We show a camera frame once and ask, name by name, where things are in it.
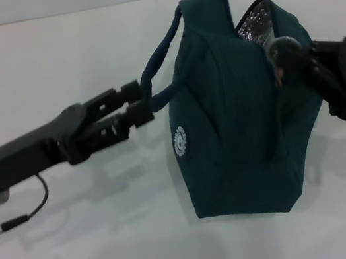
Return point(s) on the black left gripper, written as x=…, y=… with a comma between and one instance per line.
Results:
x=29, y=151

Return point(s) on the dark teal insulated lunch bag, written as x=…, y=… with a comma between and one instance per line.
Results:
x=241, y=117

